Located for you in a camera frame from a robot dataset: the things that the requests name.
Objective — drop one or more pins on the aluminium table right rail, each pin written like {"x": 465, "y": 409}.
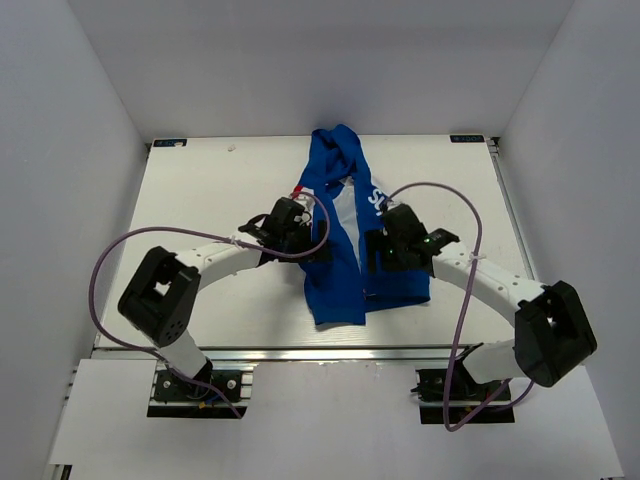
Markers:
{"x": 496, "y": 158}

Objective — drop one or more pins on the aluminium table rail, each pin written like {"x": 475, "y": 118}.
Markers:
{"x": 496, "y": 158}
{"x": 328, "y": 354}

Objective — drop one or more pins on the blue corner label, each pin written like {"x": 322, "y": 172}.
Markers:
{"x": 466, "y": 138}
{"x": 169, "y": 143}

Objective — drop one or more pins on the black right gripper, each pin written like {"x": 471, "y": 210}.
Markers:
{"x": 374, "y": 242}

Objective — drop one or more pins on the blue right corner label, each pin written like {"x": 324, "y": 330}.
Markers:
{"x": 466, "y": 138}

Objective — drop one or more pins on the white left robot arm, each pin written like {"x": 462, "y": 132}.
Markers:
{"x": 160, "y": 297}

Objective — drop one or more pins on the blue white red jacket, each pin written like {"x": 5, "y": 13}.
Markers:
{"x": 344, "y": 289}

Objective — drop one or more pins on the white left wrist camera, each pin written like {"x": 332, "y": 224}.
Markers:
{"x": 306, "y": 201}

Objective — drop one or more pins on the aluminium table front rail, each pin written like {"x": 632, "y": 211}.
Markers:
{"x": 328, "y": 354}

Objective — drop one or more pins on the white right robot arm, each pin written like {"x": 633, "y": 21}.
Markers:
{"x": 552, "y": 334}

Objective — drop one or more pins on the blue left corner label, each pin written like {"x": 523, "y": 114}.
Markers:
{"x": 169, "y": 143}

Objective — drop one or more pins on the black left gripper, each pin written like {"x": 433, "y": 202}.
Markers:
{"x": 304, "y": 228}

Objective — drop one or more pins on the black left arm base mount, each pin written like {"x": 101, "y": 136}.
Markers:
{"x": 173, "y": 398}

